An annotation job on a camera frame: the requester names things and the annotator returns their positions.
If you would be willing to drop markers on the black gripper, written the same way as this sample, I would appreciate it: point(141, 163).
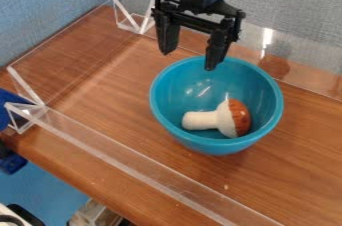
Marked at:
point(209, 16)

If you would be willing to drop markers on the blue plastic bowl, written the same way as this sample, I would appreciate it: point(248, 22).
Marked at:
point(185, 88)

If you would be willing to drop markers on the white and brown toy mushroom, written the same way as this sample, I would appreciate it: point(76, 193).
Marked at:
point(230, 118)

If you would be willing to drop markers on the clear acrylic barrier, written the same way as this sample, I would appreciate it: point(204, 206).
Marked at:
point(89, 132)

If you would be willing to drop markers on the blue clamp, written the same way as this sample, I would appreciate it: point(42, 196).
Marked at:
point(10, 161)

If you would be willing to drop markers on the grey object under table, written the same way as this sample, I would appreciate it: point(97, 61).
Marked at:
point(93, 214)

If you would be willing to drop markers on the white and black object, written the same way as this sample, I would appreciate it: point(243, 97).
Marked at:
point(13, 215)

